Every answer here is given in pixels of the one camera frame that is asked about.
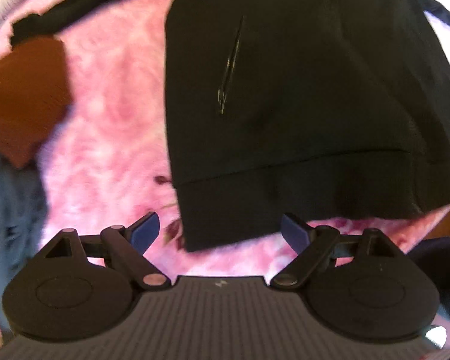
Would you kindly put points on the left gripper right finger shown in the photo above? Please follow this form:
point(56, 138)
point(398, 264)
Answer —
point(360, 286)

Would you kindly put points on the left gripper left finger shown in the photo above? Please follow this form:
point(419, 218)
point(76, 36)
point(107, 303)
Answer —
point(77, 287)

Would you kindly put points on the black jacket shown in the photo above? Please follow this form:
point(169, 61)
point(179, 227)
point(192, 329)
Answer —
point(319, 108)

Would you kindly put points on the blue-grey garment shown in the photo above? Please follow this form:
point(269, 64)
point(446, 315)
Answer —
point(23, 210)

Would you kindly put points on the pink floral blanket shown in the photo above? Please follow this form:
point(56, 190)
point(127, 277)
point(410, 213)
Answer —
point(107, 162)

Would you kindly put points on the orange-brown folded garment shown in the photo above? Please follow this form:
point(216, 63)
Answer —
point(34, 97)

